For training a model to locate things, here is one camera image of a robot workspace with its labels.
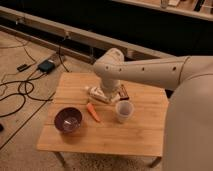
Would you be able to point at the black power adapter box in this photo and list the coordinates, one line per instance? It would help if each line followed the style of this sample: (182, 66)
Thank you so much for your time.
(46, 66)

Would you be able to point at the brown chocolate bar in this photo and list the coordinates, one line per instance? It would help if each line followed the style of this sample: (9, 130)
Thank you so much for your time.
(123, 93)

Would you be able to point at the orange carrot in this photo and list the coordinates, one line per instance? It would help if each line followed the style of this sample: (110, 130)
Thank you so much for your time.
(93, 112)

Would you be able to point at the wooden table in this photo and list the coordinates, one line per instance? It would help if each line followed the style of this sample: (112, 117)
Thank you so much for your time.
(141, 135)

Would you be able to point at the small black device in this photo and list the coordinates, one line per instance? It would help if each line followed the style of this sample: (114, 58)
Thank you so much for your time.
(23, 67)

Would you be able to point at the translucent plastic cup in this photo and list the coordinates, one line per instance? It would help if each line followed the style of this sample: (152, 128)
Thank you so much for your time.
(124, 109)

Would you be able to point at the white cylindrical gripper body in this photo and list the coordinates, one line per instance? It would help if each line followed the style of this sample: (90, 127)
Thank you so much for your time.
(109, 87)

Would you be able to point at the purple ceramic bowl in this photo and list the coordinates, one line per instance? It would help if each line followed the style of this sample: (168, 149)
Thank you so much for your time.
(68, 120)

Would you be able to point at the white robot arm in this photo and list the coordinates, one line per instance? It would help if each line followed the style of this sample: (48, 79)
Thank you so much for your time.
(188, 131)

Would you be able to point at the long wooden shelf rail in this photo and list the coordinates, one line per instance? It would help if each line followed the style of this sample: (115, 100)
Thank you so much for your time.
(82, 36)

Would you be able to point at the white lying bottle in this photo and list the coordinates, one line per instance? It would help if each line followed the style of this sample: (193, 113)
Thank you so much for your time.
(97, 93)

